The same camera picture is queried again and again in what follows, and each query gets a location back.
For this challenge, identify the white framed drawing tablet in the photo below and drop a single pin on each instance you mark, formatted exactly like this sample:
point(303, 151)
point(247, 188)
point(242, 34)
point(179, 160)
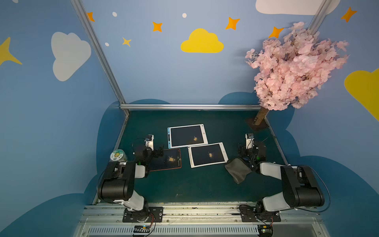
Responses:
point(206, 155)

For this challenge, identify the controller board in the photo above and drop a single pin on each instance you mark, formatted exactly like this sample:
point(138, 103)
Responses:
point(142, 230)
point(265, 231)

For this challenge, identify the pink cherry blossom tree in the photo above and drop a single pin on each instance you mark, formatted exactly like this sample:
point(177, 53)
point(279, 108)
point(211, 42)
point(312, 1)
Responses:
point(292, 70)

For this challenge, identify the aluminium mounting rail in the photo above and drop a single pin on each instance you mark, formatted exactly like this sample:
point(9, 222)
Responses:
point(197, 219)

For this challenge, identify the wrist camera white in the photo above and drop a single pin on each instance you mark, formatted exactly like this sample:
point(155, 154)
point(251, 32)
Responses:
point(149, 141)
point(249, 140)

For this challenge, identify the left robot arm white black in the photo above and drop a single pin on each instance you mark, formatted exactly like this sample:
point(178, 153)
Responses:
point(117, 182)

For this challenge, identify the left controller board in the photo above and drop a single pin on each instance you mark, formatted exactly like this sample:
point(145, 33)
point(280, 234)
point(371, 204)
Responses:
point(142, 230)

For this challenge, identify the grey blue wiping cloth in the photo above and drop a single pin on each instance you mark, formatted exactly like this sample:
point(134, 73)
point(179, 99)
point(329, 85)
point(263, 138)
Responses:
point(238, 170)

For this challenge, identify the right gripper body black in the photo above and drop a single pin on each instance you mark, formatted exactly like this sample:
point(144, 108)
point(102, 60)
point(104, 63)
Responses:
point(245, 152)

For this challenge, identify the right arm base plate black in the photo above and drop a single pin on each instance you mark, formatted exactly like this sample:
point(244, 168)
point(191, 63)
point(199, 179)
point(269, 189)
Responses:
point(250, 214)

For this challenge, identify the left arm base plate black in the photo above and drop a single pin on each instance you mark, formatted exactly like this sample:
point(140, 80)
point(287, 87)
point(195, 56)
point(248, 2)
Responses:
point(152, 214)

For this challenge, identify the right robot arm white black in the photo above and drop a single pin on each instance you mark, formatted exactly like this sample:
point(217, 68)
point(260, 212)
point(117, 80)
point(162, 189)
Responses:
point(300, 188)

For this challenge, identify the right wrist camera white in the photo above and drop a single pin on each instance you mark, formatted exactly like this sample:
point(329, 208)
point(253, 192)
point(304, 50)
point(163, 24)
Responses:
point(249, 140)

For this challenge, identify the right controller board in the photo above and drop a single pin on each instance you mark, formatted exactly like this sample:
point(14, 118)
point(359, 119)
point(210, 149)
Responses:
point(265, 231)

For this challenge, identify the red framed drawing tablet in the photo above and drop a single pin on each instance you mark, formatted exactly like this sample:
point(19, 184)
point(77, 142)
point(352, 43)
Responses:
point(170, 159)

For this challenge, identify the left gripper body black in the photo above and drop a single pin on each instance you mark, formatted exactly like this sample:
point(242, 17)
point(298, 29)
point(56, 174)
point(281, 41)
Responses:
point(155, 151)

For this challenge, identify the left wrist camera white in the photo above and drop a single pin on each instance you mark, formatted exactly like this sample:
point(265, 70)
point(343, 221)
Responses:
point(149, 141)

